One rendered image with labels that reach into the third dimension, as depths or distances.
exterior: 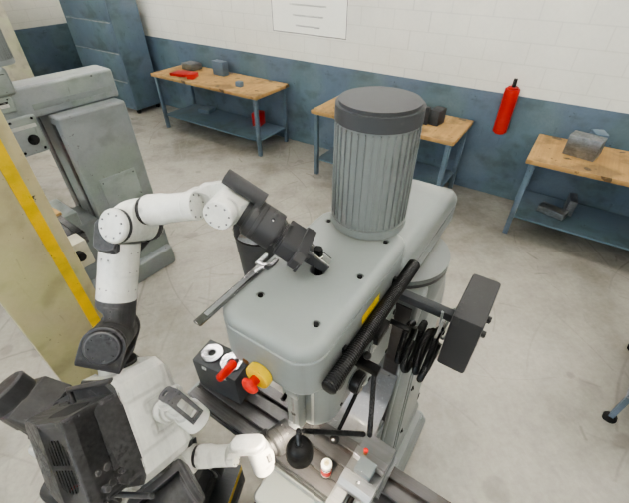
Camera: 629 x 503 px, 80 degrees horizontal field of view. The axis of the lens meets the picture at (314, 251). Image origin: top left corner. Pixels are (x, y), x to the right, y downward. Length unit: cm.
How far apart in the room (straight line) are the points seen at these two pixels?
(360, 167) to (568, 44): 406
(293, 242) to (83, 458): 61
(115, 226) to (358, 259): 55
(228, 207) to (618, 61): 439
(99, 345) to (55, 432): 18
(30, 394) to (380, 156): 111
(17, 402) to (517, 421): 273
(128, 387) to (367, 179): 74
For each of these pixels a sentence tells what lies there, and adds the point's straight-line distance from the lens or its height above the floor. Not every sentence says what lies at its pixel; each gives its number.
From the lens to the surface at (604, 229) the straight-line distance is 483.
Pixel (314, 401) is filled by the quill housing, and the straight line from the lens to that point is 112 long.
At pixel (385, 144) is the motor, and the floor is 215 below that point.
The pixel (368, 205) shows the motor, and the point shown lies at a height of 199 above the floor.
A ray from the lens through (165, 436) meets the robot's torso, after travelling 109.
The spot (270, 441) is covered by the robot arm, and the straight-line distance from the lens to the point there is 131.
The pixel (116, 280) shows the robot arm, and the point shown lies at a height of 187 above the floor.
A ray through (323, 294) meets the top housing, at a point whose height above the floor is 189.
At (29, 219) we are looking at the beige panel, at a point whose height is 140.
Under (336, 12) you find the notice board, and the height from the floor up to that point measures 182.
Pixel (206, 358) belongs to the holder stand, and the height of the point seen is 114.
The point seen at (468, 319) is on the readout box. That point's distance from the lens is 106.
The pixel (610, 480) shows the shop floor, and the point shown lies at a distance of 316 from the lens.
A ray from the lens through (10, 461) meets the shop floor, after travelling 325.
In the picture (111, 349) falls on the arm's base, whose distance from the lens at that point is 98.
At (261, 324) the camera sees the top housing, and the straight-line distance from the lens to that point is 76.
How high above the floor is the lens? 247
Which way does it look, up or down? 39 degrees down
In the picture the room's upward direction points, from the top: straight up
